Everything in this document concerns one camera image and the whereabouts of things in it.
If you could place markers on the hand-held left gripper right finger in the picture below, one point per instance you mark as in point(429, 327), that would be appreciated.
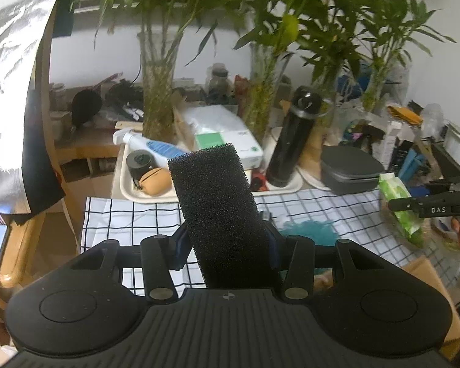
point(272, 241)

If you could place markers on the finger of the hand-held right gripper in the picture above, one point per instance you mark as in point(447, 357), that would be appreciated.
point(404, 204)
point(456, 186)

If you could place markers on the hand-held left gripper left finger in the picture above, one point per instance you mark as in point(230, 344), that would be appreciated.
point(182, 243)

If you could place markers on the black sponge block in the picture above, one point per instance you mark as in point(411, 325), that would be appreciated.
point(214, 207)

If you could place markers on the green wet wipes pack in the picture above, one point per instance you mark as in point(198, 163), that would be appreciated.
point(400, 207)

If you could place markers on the blue box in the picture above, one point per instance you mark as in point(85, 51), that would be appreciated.
point(410, 166)

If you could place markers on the teal bath pouf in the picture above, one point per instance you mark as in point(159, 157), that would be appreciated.
point(310, 232)

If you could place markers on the white black checkered cloth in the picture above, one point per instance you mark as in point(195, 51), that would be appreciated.
point(138, 214)

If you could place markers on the red black small object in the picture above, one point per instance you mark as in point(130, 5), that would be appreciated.
point(258, 182)

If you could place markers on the white carton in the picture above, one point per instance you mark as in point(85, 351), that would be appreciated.
point(388, 143)

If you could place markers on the tan round pouch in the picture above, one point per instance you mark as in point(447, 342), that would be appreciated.
point(157, 182)

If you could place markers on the grey zip case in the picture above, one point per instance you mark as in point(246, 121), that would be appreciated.
point(349, 168)

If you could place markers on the white plate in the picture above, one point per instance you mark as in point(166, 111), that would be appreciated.
point(310, 179)

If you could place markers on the clear plastic bag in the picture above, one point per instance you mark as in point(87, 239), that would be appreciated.
point(432, 117)

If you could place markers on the cardboard box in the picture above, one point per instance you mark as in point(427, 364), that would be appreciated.
point(433, 287)

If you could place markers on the yellow packet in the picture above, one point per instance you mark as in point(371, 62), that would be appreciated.
point(406, 114)

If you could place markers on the white plastic tray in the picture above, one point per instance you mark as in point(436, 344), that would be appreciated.
point(123, 176)

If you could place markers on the black round jar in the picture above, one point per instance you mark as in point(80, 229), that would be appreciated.
point(140, 163)

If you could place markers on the white blue-label spray bottle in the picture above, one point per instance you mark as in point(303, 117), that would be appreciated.
point(157, 149)

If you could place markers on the green white tissue box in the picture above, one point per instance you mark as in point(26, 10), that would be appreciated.
point(247, 145)

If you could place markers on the black thermos bottle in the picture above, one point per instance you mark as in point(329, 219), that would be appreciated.
point(291, 142)

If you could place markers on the brown paper bag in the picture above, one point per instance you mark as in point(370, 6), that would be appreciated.
point(316, 147)

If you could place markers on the small glass vase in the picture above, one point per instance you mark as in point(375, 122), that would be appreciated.
point(375, 92)

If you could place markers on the white plastic bag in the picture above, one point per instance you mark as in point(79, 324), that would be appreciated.
point(218, 117)

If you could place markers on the wooden side table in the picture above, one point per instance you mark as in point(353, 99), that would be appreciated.
point(88, 142)

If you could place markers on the tall wide glass vase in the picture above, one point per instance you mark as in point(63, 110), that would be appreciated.
point(159, 96)

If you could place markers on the red snack bag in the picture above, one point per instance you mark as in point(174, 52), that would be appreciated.
point(242, 88)

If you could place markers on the dark clear bottle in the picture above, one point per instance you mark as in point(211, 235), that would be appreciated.
point(219, 82)

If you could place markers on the black oval object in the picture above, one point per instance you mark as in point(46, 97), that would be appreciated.
point(86, 105)

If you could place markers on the bamboo plant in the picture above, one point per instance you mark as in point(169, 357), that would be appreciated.
point(291, 11)
point(395, 27)
point(153, 4)

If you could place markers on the silver reflective sheet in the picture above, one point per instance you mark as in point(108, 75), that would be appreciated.
point(11, 103)

